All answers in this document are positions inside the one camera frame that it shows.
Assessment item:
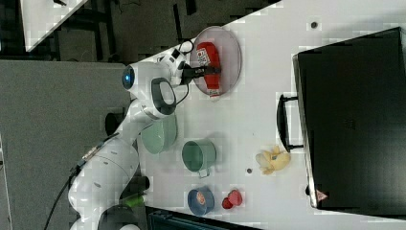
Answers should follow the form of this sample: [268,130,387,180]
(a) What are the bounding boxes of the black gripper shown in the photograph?
[180,64,221,85]

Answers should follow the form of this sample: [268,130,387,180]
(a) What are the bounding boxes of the red ketchup bottle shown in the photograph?
[196,42,221,98]

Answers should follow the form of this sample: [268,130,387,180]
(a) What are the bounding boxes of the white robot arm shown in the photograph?
[68,61,221,230]

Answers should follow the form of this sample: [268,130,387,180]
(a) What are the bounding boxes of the pink round plate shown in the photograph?
[190,26,242,95]

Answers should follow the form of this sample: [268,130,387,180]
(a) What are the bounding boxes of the green perforated colander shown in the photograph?
[141,115,177,154]

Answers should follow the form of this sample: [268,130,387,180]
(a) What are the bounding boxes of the green metal cup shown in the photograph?
[182,139,216,179]

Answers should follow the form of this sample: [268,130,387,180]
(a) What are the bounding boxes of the yellow banana toy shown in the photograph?
[255,146,291,175]

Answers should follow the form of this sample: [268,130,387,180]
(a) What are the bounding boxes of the orange slice toy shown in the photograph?
[196,192,206,205]

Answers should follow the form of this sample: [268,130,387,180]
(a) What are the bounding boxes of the blue bowl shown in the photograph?
[188,186,214,217]

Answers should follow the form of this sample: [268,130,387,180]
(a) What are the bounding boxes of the large red strawberry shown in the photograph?
[228,190,242,206]

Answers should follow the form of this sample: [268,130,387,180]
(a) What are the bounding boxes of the small red strawberry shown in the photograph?
[222,197,234,210]

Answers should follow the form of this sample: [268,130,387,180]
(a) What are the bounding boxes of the green spatula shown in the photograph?
[123,195,145,208]

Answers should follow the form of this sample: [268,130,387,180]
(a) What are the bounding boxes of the black toaster oven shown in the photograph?
[292,27,406,219]

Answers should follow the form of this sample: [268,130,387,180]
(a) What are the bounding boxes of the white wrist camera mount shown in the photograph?
[157,39,194,87]

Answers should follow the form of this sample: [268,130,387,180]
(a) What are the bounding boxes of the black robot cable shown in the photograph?
[42,132,121,230]

